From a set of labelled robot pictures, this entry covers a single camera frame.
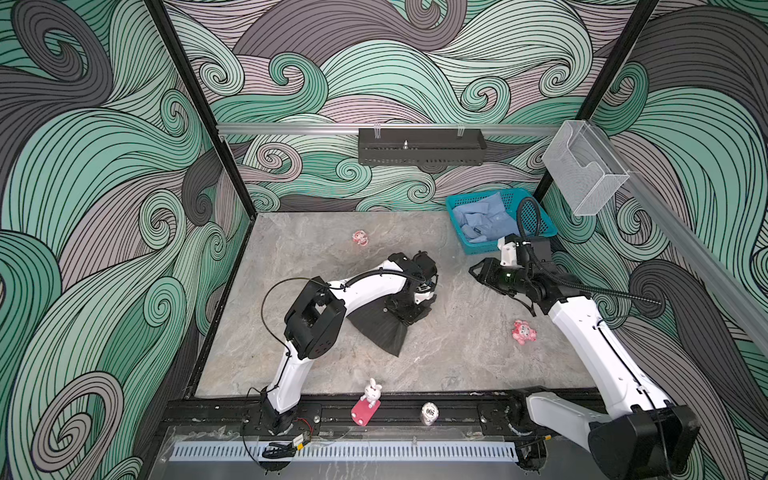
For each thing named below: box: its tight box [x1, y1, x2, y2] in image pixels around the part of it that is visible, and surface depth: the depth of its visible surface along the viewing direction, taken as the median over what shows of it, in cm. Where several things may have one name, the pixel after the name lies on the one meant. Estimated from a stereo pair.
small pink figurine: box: [352, 230, 369, 247], surface depth 112 cm
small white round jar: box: [421, 401, 439, 426], surface depth 71 cm
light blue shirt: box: [453, 192, 521, 243], surface depth 116 cm
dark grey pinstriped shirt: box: [346, 299, 408, 357], surface depth 84 cm
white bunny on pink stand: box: [351, 377, 383, 427], surface depth 74 cm
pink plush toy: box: [512, 320, 537, 345], surface depth 87 cm
